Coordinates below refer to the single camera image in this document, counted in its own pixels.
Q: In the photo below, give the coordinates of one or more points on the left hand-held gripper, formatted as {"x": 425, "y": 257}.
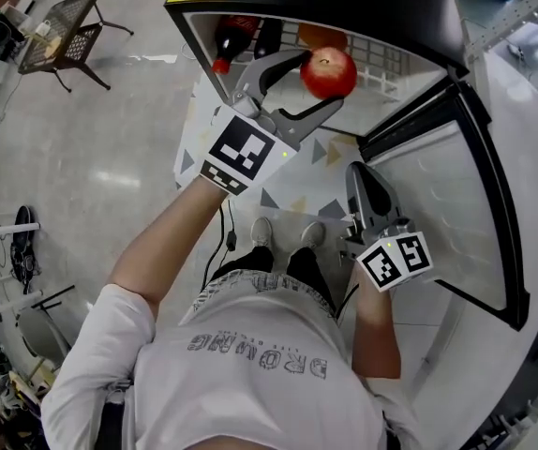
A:
{"x": 238, "y": 150}

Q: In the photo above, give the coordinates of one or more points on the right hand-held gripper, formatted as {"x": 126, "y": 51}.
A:
{"x": 393, "y": 260}

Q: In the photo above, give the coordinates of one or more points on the red apple food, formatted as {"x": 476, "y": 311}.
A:
{"x": 327, "y": 75}

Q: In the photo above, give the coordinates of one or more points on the orange fruit food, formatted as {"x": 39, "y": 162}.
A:
{"x": 325, "y": 38}

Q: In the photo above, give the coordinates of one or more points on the person's right forearm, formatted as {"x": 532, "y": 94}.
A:
{"x": 374, "y": 335}

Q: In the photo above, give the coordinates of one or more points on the person's left forearm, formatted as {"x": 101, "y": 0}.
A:
{"x": 170, "y": 242}

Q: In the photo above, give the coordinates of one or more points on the dark plastic bottle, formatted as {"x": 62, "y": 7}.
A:
{"x": 266, "y": 35}

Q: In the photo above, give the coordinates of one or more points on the person's right grey shoe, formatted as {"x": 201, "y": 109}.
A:
{"x": 312, "y": 235}

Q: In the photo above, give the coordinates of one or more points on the person's grey shoe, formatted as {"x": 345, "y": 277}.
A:
{"x": 262, "y": 232}
{"x": 312, "y": 235}

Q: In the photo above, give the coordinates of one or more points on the cola bottle red label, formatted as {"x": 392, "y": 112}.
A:
{"x": 234, "y": 33}

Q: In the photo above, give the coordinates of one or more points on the black trousers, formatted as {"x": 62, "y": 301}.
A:
{"x": 306, "y": 270}

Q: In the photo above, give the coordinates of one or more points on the person's left grey shoe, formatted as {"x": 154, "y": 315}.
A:
{"x": 262, "y": 232}

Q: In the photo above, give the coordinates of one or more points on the black metal mesh table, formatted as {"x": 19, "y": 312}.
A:
{"x": 63, "y": 21}

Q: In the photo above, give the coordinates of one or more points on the white printed t-shirt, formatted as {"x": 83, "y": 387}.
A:
{"x": 231, "y": 392}

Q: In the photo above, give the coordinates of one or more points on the small white cup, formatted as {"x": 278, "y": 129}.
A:
{"x": 42, "y": 28}

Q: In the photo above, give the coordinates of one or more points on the grey chair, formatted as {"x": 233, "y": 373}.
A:
{"x": 39, "y": 335}

